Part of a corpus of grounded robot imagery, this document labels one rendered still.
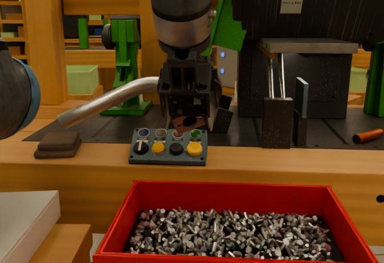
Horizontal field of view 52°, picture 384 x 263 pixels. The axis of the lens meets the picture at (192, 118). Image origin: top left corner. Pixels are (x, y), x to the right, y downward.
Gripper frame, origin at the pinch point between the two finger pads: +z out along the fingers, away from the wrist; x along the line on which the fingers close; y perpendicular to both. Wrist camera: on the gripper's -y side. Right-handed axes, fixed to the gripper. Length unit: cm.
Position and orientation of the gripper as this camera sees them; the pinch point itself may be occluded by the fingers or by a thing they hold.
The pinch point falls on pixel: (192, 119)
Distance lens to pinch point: 68.8
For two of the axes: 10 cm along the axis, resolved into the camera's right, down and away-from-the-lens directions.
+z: 0.5, 6.5, 7.6
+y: -0.7, 7.6, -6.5
